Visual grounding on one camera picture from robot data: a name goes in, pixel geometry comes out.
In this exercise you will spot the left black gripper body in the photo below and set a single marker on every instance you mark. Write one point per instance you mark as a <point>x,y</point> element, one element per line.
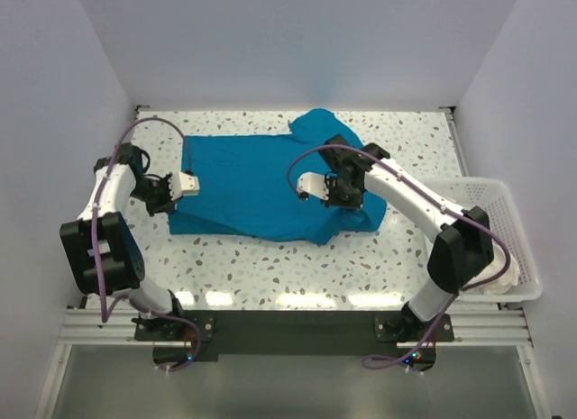
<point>156,195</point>

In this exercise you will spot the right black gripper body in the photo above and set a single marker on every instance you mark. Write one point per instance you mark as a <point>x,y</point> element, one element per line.
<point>341,195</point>

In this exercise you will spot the blue polo t shirt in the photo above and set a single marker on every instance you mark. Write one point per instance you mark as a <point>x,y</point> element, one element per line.
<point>244,188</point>

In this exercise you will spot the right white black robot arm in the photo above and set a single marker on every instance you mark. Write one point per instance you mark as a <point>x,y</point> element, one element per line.
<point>462,246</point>

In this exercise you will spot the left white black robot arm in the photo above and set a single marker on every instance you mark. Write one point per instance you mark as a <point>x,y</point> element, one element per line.
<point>103,255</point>

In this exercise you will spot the white plastic basket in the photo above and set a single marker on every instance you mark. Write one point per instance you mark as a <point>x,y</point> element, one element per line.
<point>522,282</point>

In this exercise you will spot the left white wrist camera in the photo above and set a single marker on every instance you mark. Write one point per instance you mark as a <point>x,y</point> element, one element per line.
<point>184,184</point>

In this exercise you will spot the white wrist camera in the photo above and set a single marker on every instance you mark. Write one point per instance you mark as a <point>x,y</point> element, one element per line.
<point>184,184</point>
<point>312,184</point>

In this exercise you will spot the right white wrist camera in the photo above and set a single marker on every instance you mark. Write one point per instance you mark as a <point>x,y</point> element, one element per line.
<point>312,184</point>

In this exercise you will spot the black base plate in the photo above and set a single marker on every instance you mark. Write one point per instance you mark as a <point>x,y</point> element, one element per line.
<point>381,339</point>

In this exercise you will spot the aluminium rail frame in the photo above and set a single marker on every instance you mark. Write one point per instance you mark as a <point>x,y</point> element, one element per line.
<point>473,325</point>

